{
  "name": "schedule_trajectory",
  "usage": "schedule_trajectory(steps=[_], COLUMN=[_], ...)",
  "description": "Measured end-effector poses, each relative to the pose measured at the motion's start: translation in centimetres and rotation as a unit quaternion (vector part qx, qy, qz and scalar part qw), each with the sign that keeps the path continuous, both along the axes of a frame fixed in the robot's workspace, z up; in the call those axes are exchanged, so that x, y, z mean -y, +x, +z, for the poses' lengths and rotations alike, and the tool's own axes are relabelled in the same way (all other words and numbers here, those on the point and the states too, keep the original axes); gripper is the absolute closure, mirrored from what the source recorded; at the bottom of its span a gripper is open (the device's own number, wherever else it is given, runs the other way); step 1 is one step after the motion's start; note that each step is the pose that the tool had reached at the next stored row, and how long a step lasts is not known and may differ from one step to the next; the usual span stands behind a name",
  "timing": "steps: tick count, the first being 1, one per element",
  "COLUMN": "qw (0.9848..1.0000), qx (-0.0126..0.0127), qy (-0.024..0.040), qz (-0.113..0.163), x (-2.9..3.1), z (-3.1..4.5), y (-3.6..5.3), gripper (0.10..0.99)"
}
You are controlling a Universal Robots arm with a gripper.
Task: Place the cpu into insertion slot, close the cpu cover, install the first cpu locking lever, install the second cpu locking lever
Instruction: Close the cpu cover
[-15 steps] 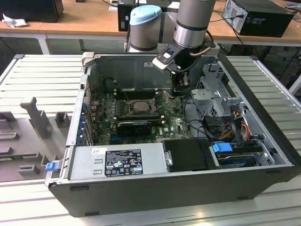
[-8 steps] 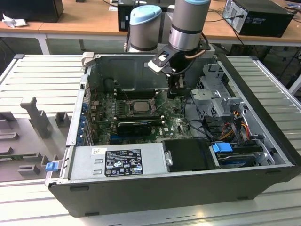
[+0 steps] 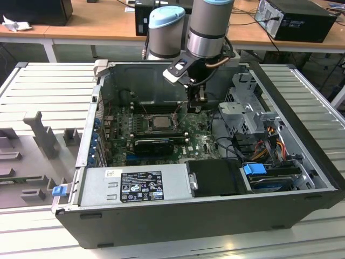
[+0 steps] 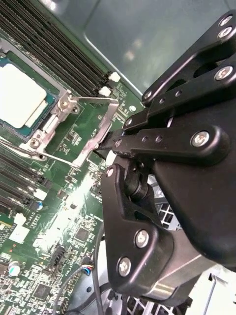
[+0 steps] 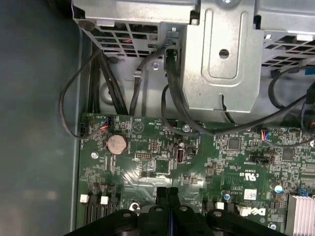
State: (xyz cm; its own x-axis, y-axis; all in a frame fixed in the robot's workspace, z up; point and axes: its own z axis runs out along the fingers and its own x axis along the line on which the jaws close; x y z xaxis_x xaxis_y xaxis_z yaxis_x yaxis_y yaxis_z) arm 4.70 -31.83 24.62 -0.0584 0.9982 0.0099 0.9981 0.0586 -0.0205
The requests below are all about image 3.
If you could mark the silver drive cage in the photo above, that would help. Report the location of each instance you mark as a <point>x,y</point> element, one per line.
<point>248,113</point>

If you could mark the open grey PC case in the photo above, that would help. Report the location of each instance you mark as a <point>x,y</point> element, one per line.
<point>161,224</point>

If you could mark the black PC tower with open side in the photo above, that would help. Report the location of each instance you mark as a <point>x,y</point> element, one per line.
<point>304,21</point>

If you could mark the black graphics card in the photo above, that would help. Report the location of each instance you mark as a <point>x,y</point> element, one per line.
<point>153,147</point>

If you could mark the grey parts rack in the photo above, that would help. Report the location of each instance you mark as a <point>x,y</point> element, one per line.
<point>40,135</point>

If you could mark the blue disk carrier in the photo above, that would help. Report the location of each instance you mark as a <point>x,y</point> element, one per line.
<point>253,172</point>

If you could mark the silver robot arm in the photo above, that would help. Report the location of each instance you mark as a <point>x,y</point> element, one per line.
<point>207,27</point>

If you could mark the wooden desk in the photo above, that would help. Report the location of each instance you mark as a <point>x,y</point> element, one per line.
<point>107,16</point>

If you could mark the blue case latch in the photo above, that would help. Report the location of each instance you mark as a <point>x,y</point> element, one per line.
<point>58,191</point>

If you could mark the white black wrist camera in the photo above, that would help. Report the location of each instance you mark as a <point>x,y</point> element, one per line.
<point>175,70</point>

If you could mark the hard disk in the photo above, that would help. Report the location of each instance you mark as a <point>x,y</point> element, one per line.
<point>272,186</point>

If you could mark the black plastic shroud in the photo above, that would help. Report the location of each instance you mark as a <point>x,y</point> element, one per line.
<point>215,178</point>

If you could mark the crumpled white paper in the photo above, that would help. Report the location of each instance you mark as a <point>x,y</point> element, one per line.
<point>16,24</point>

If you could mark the silver green CPU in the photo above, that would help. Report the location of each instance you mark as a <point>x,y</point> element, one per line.
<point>160,123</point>

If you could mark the green motherboard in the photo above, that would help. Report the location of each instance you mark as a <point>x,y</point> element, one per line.
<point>188,126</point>

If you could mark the black box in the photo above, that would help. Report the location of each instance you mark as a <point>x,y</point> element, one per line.
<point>35,10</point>

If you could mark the silver power supply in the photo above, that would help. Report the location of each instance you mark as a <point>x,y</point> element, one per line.
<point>94,189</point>

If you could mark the thin metal locking lever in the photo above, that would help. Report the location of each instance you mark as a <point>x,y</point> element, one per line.
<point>147,111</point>
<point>179,112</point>

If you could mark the CPU socket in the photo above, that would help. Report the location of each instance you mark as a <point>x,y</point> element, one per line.
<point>148,129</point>

